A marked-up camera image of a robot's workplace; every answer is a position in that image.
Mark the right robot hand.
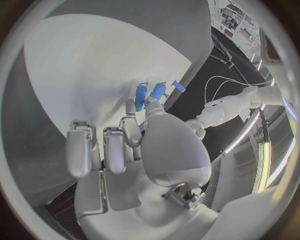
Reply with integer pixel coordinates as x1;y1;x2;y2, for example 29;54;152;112
65;98;227;240

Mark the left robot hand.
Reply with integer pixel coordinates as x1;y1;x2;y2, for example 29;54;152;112
185;118;208;141

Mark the thin blue cylinder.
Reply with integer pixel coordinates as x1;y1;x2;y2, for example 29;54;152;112
134;84;149;113

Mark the white task board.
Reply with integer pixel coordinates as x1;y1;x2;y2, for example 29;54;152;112
1;0;214;207

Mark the large blue cylinder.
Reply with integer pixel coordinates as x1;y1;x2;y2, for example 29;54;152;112
148;83;169;100

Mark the glowing light bar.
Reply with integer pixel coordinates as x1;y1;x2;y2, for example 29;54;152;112
251;141;272;194

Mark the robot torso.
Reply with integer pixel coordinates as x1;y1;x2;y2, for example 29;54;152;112
258;27;300;123

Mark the workshop rack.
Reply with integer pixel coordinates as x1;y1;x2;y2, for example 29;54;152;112
218;1;258;48

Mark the white cable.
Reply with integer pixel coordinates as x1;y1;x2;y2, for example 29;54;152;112
211;80;253;103
204;75;274;106

